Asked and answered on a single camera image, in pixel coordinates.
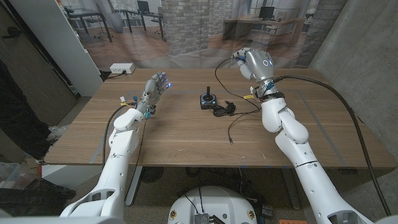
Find clear plastic bin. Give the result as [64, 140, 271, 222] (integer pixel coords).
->
[0, 161, 41, 190]

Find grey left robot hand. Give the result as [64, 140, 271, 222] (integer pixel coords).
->
[135, 72, 172, 119]

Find black door handle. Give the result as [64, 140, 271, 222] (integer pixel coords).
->
[2, 26, 22, 40]

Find grey table leg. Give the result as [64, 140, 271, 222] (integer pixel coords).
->
[124, 166, 144, 207]
[281, 169, 301, 211]

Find printed office backdrop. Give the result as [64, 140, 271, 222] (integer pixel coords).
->
[58, 0, 348, 70]

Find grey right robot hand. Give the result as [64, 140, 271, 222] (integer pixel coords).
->
[232, 47, 279, 99]

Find person in dark clothing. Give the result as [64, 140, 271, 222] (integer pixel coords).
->
[0, 60, 67, 161]

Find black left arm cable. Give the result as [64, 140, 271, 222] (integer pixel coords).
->
[101, 104, 137, 169]

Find black bag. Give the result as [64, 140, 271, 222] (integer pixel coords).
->
[0, 179, 77, 217]

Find black power strip cord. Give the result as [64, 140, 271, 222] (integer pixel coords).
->
[104, 70, 127, 80]

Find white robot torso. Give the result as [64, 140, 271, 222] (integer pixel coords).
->
[167, 185, 258, 224]

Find black joystick with blue ring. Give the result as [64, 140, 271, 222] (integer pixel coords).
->
[200, 86, 218, 110]

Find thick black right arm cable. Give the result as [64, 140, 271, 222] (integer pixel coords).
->
[270, 75, 392, 217]

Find round black fan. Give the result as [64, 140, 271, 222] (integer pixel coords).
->
[140, 167, 165, 184]

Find thin black USB cable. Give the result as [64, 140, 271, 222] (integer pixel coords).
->
[214, 57, 262, 145]

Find white power strip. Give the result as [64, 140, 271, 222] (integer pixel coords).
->
[109, 63, 136, 75]

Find coiled black joystick cable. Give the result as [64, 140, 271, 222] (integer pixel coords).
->
[212, 100, 236, 118]

